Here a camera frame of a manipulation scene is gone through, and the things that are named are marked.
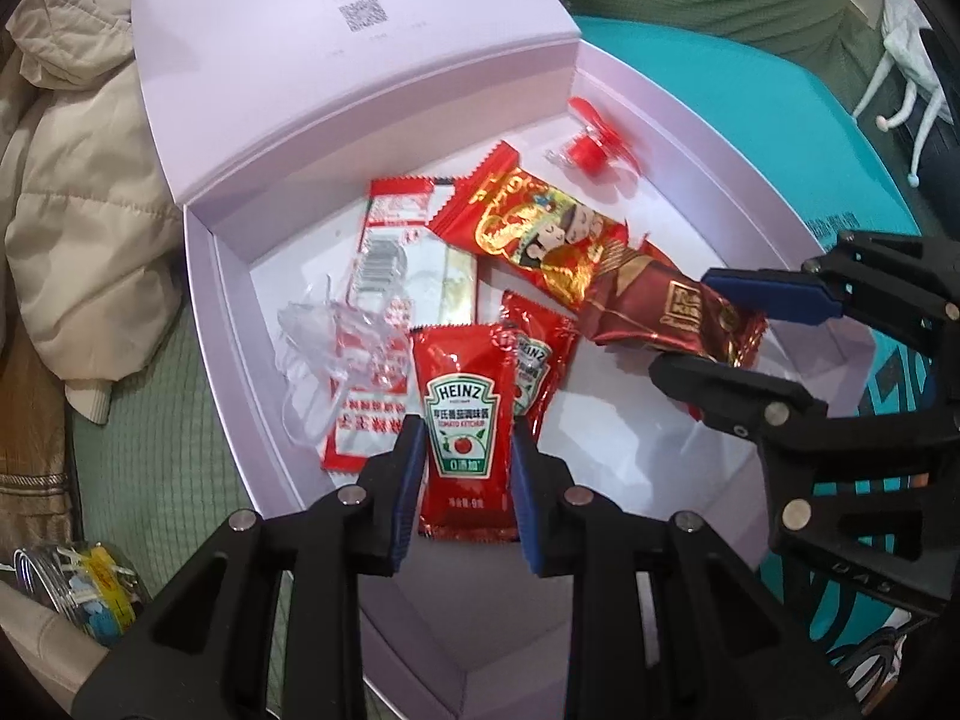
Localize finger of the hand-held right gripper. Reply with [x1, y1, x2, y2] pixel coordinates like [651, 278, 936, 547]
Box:
[649, 351, 932, 550]
[703, 229, 960, 383]

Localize red cartoon snack packet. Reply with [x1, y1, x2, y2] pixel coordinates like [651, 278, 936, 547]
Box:
[429, 141, 631, 312]

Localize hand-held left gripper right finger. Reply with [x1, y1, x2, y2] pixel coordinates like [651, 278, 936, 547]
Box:
[510, 420, 863, 720]

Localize beige puffer jacket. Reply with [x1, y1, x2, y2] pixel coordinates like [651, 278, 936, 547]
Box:
[0, 0, 188, 425]

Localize brown cloth bag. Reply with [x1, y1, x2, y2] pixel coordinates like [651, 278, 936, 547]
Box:
[0, 262, 80, 548]

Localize clear plastic clip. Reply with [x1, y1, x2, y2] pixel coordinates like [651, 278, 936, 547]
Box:
[276, 277, 413, 443]

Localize lavender gift box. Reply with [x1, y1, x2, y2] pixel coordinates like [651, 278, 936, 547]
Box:
[127, 0, 882, 720]

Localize black cable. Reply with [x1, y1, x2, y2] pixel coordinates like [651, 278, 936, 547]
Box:
[825, 611, 912, 706]

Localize red ketchup packet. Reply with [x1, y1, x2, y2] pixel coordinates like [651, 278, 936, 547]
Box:
[409, 322, 526, 543]
[501, 289, 580, 417]

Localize dark red chocolate packet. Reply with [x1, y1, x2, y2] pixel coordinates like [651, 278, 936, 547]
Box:
[577, 236, 770, 368]

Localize glass jar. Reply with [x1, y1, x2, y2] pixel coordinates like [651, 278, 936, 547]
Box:
[11, 540, 151, 650]

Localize red white sachet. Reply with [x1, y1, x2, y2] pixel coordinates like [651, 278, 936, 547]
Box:
[321, 176, 481, 473]

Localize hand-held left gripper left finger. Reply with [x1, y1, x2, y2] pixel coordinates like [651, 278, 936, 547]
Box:
[71, 412, 428, 720]

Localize teal bubble mailer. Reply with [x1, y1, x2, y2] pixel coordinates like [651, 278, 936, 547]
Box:
[577, 15, 960, 661]

